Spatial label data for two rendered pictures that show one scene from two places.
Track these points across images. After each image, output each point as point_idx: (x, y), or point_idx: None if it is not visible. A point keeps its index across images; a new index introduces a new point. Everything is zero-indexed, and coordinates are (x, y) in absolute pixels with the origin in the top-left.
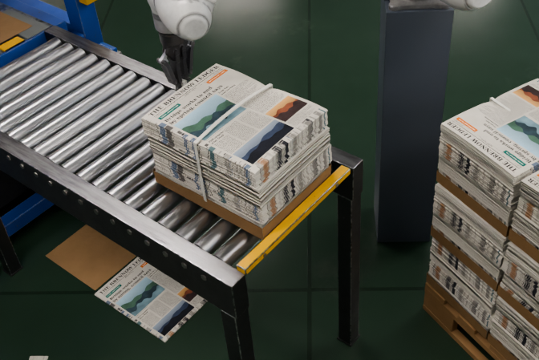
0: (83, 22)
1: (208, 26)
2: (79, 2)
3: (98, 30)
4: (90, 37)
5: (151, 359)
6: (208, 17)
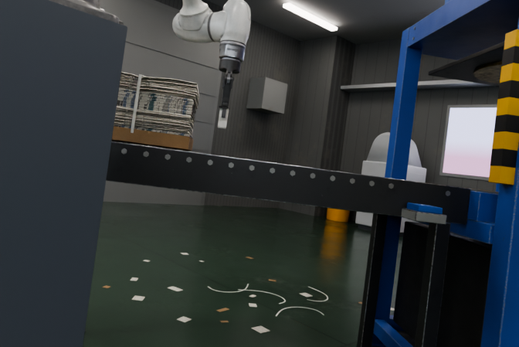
0: (497, 212)
1: (172, 25)
2: (502, 184)
3: (508, 235)
4: (497, 236)
5: (195, 346)
6: (173, 19)
